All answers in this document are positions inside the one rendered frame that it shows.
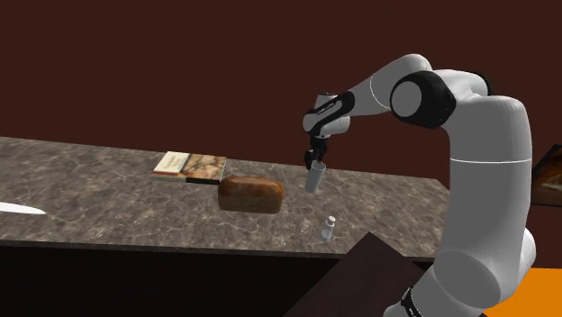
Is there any dark robot stand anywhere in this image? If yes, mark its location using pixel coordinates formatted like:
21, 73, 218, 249
283, 231, 488, 317

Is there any small grey shaker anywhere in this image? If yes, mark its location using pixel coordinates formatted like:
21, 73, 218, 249
320, 215, 337, 244

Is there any dark framed wall picture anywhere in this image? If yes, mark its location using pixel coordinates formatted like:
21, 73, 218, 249
530, 144, 562, 207

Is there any white knife blade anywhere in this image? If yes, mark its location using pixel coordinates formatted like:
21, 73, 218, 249
0, 202, 47, 217

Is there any grey cup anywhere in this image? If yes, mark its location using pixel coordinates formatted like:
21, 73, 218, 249
304, 160, 327, 194

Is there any beige picture book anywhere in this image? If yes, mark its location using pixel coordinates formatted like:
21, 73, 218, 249
150, 150, 228, 185

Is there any brown bread loaf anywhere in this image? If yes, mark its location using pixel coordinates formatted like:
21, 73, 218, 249
217, 176, 286, 215

